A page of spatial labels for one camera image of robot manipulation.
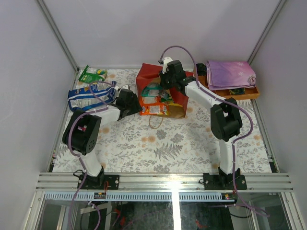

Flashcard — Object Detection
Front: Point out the green Fox's candy bag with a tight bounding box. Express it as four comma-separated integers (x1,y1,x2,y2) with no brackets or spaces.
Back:
78,65,107,84

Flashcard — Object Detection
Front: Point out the blue grey cable duct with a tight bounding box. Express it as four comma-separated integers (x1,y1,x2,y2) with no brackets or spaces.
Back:
45,191,236,203

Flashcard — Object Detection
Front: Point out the teal green snack packet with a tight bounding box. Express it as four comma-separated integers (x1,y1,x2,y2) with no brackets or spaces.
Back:
141,82,172,104

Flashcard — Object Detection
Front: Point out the blue white snack packet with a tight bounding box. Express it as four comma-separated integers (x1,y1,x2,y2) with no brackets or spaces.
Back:
68,81,119,112

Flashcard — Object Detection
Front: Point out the purple princess print cloth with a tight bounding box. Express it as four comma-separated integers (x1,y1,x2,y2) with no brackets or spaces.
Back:
206,60,256,91

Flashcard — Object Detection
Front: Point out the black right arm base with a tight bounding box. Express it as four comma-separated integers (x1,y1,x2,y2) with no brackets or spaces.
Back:
203,168,247,190

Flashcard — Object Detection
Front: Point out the orange wooden compartment tray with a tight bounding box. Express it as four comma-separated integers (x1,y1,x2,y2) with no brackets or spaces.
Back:
193,68,260,100

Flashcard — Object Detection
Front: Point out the yellow snack packet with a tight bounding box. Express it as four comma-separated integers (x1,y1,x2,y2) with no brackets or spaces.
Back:
167,99,185,107

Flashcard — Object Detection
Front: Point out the red brown paper bag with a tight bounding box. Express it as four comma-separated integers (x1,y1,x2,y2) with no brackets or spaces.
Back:
136,63,188,119

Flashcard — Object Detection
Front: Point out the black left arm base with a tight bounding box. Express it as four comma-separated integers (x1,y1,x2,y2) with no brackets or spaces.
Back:
73,168,120,190

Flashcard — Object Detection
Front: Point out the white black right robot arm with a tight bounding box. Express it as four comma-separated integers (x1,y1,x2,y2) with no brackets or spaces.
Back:
159,57,242,189

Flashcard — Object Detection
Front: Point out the orange Fox's candy bag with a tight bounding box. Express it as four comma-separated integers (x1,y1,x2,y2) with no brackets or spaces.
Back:
140,103,169,116

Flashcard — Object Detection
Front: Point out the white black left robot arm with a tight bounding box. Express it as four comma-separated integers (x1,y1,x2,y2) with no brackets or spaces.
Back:
62,89,142,189

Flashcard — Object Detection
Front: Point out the dark green gold packet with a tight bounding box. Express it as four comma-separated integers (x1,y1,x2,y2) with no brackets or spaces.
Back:
229,88,245,95

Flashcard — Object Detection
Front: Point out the dark packet in tray corner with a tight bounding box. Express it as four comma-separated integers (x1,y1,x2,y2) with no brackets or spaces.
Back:
196,63,207,76

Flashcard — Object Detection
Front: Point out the aluminium front rail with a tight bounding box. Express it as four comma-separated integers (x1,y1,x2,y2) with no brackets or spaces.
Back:
36,172,294,193

